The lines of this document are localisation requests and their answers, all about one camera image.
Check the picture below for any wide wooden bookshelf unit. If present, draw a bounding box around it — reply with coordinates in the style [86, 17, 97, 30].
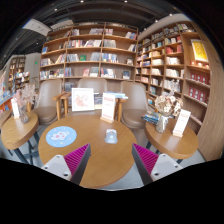
[39, 22, 139, 91]

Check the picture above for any round wooden side table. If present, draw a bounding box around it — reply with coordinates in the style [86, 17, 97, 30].
[144, 119, 200, 164]
[0, 110, 40, 164]

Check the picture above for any light blue book stack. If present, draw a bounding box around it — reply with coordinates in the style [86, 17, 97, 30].
[106, 91, 129, 100]

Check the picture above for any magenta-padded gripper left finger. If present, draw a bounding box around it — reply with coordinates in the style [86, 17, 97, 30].
[41, 143, 92, 186]

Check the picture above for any white framed floral picture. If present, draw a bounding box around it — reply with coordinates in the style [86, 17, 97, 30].
[71, 87, 96, 113]

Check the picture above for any stack of books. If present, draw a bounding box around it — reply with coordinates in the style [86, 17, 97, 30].
[140, 111, 164, 126]

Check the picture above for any distant wooden bookshelf unit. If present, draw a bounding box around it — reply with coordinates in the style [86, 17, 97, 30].
[7, 55, 31, 93]

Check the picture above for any white red sign, wooden base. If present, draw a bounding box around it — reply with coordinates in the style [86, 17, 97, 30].
[100, 92, 117, 124]

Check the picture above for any grey computer mouse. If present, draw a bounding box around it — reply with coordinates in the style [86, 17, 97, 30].
[104, 128, 119, 145]

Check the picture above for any brown leather wooden armchair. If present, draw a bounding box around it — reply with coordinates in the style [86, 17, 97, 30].
[31, 79, 71, 126]
[66, 77, 109, 116]
[116, 80, 153, 129]

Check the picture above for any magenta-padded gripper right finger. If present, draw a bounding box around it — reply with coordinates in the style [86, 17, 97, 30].
[131, 143, 184, 186]

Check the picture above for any small white table sign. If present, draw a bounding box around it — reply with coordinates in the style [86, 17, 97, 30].
[10, 98, 21, 120]

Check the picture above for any round light blue mouse pad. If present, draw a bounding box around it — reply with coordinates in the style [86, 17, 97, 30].
[45, 125, 78, 148]

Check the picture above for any curved wooden bookshelf unit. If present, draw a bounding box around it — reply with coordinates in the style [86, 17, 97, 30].
[134, 21, 224, 161]

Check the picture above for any dark cover book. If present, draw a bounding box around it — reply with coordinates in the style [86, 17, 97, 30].
[93, 93, 104, 110]

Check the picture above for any glass vase with beige flowers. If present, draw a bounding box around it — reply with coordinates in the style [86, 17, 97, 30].
[154, 89, 184, 134]

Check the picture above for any white red slanted table sign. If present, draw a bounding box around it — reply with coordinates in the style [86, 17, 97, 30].
[172, 108, 192, 138]

